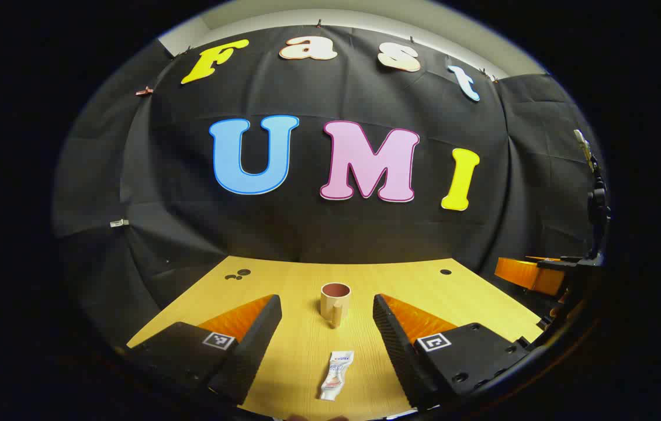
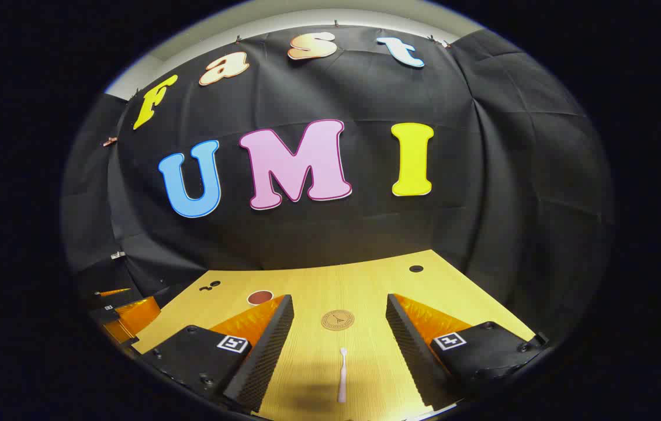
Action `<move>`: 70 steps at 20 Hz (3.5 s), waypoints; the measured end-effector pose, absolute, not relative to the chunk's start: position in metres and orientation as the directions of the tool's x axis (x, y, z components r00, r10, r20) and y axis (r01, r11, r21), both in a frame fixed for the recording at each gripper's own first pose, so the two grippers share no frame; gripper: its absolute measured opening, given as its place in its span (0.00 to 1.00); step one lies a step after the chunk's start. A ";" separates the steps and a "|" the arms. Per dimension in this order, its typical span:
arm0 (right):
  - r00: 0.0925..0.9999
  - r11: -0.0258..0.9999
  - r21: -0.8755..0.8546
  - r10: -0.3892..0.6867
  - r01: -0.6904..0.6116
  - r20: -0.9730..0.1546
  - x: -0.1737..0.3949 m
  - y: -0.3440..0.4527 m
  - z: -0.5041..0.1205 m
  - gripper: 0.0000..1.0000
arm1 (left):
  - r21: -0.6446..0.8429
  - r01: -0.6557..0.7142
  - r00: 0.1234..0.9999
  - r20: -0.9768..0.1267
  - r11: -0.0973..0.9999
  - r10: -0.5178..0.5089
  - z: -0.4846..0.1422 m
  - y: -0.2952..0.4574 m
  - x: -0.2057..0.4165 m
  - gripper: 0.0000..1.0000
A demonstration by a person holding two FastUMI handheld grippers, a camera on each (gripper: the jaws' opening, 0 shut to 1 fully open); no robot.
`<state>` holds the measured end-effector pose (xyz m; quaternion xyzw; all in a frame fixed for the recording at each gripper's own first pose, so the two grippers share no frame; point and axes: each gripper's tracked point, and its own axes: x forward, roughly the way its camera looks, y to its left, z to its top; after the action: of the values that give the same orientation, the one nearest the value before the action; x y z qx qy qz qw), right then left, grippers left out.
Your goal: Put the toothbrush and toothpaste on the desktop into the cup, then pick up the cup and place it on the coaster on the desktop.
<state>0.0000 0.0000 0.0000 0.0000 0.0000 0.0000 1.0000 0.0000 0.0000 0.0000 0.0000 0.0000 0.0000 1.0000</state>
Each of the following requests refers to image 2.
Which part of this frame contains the wooden desktop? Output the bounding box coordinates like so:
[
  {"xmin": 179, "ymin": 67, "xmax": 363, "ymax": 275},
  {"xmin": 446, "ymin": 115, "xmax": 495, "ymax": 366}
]
[{"xmin": 131, "ymin": 250, "xmax": 535, "ymax": 421}]

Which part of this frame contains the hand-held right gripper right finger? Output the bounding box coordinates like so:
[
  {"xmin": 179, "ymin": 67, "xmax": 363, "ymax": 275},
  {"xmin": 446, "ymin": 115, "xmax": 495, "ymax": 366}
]
[{"xmin": 386, "ymin": 294, "xmax": 550, "ymax": 411}]

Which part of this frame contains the pale pink toothbrush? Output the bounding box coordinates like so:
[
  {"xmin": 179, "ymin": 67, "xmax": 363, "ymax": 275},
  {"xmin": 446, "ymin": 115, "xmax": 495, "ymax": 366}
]
[{"xmin": 337, "ymin": 347, "xmax": 348, "ymax": 404}]

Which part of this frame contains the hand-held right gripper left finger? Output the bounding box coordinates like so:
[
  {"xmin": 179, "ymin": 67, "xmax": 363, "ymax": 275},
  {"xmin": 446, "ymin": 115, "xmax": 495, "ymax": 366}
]
[{"xmin": 131, "ymin": 294, "xmax": 296, "ymax": 413}]

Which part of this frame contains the black backdrop cloth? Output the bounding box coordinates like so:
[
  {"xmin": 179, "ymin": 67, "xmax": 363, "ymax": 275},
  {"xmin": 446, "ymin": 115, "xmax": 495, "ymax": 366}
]
[{"xmin": 61, "ymin": 26, "xmax": 614, "ymax": 351}]

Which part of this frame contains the round cork coaster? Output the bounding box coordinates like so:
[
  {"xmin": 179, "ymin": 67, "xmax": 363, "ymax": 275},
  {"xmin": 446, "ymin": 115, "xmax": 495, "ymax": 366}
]
[{"xmin": 321, "ymin": 309, "xmax": 355, "ymax": 332}]

